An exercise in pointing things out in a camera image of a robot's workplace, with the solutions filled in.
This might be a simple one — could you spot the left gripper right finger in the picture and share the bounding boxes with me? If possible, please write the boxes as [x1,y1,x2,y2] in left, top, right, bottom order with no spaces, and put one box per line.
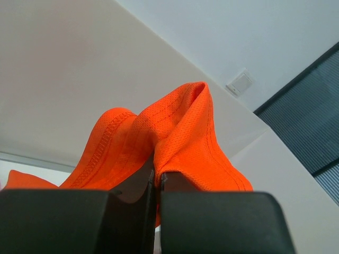
[160,172,296,253]

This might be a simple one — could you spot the dark window blinds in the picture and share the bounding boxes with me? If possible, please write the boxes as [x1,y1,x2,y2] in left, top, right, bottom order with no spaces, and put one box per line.
[254,44,338,203]

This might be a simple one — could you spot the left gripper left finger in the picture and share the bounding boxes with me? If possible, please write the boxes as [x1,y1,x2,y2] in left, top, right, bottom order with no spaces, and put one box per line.
[1,162,155,253]

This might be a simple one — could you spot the white wall switch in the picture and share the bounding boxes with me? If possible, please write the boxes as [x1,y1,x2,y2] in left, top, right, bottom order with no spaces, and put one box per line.
[225,68,255,97]

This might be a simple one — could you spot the orange t shirt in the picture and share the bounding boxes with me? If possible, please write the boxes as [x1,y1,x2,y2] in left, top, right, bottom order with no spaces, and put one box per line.
[4,81,254,228]

